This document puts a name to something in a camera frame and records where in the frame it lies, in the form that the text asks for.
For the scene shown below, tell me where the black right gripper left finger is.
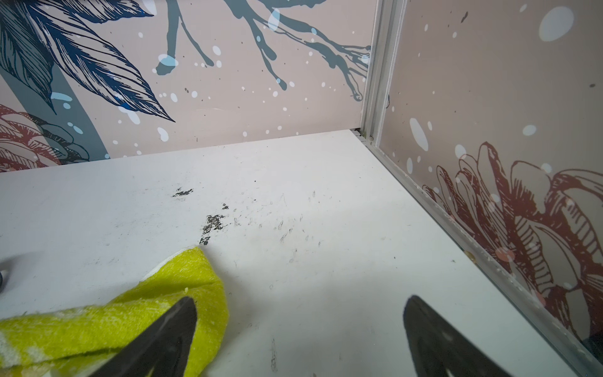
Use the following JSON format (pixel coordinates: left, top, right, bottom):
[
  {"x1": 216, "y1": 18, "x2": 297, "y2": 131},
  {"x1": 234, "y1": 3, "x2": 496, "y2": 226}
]
[{"x1": 92, "y1": 297, "x2": 197, "y2": 376}]

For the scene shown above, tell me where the yellow-green white towel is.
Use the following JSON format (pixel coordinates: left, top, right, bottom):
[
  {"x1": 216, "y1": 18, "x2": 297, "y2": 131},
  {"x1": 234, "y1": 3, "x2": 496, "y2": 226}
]
[{"x1": 1, "y1": 248, "x2": 229, "y2": 376}]

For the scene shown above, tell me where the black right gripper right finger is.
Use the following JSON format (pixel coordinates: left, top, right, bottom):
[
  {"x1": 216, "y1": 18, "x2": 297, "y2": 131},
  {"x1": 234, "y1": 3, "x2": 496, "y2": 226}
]
[{"x1": 403, "y1": 295, "x2": 510, "y2": 377}]

